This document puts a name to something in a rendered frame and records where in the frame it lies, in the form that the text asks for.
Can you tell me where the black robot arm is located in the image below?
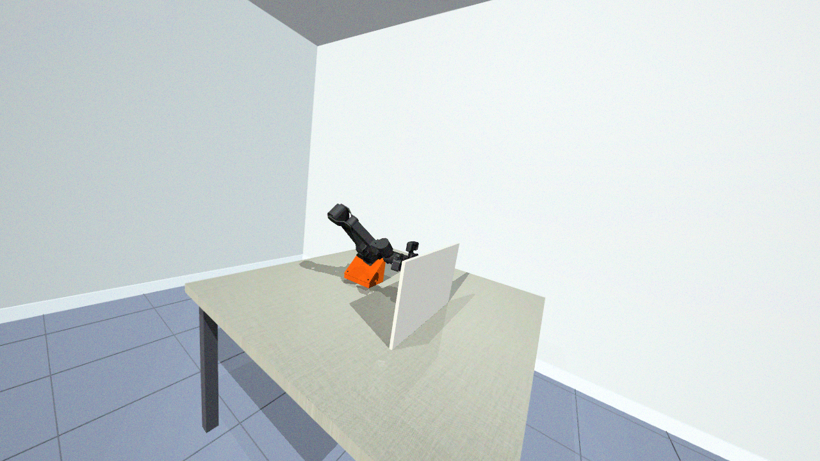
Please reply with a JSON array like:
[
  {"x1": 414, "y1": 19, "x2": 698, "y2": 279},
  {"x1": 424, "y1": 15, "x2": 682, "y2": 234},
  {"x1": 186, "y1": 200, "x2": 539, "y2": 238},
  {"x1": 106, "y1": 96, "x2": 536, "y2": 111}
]
[{"x1": 327, "y1": 204, "x2": 404, "y2": 271}]

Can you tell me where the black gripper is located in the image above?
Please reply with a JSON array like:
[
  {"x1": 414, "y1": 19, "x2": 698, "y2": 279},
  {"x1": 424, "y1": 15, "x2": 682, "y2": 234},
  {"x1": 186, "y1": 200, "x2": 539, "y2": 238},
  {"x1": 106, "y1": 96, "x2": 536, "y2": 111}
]
[{"x1": 391, "y1": 241, "x2": 419, "y2": 263}]

